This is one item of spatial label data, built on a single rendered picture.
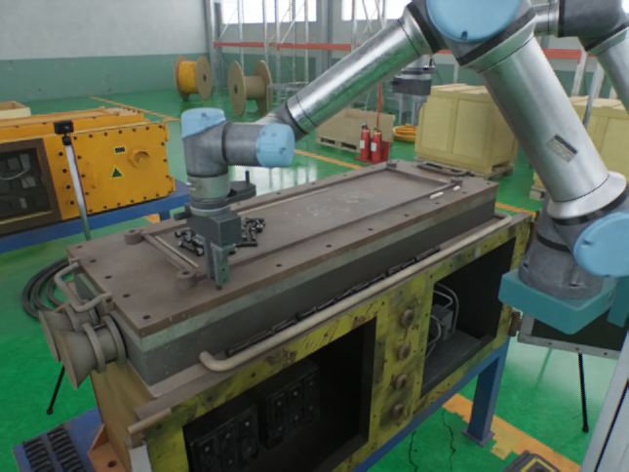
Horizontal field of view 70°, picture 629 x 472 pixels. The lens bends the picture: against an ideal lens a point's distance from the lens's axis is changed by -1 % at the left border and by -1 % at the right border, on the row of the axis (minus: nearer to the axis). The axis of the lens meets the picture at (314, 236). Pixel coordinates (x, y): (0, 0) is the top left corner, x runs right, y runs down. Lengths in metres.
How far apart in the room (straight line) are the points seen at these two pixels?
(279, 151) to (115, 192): 2.93
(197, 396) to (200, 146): 0.45
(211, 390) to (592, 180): 0.73
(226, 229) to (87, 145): 2.73
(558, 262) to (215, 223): 0.64
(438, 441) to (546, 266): 1.68
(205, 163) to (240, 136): 0.08
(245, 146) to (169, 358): 0.43
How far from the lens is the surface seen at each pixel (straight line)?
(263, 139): 0.76
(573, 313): 0.96
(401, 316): 1.29
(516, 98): 0.72
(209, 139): 0.79
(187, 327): 0.91
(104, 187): 3.59
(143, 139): 3.63
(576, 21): 1.35
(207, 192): 0.82
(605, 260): 0.80
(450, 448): 2.51
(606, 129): 5.77
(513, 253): 1.81
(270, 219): 1.27
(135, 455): 0.85
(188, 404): 0.91
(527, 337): 2.10
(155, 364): 0.92
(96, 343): 0.98
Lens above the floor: 1.84
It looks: 24 degrees down
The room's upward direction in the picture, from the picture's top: straight up
